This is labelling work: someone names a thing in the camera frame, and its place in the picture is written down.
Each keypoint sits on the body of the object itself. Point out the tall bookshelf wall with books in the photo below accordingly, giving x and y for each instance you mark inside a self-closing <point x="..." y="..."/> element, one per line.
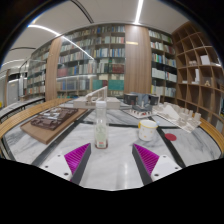
<point x="100" y="60"/>

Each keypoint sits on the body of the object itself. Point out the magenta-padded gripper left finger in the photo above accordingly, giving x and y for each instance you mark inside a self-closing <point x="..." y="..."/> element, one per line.
<point x="76" y="159"/>

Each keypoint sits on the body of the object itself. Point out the white city block model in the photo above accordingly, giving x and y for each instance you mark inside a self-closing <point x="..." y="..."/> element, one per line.
<point x="178" y="116"/>

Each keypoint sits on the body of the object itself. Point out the brown model on wooden board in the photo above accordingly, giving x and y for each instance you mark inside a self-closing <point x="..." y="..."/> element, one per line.
<point x="50" y="121"/>

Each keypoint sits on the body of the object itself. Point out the ceiling light strip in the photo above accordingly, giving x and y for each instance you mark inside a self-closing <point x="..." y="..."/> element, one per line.
<point x="139" y="11"/>

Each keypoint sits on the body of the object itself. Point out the dark grey architectural model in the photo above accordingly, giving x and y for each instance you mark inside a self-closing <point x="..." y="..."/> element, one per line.
<point x="140" y="103"/>

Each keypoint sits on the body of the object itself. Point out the clear plastic bottle white cap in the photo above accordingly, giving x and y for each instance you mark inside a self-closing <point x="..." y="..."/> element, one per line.
<point x="101" y="130"/>

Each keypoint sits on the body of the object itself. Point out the white mug with yellow rim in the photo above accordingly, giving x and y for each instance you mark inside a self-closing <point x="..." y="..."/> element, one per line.
<point x="147" y="130"/>

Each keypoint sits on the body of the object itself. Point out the flat round red coaster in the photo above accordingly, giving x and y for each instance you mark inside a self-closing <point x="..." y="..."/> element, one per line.
<point x="170" y="136"/>

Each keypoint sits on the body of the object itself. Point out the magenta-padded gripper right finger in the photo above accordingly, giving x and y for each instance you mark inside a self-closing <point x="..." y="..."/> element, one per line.
<point x="147" y="159"/>

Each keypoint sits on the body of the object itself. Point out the curved wooden bench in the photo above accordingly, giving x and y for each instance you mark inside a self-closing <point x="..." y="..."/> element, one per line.
<point x="213" y="133"/>
<point x="23" y="115"/>

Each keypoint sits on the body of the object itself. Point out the wooden cubby shelf unit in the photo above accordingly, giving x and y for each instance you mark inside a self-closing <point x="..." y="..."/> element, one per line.
<point x="196" y="80"/>

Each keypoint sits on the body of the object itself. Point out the beige architectural model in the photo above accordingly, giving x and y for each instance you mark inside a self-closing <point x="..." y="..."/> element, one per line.
<point x="96" y="100"/>

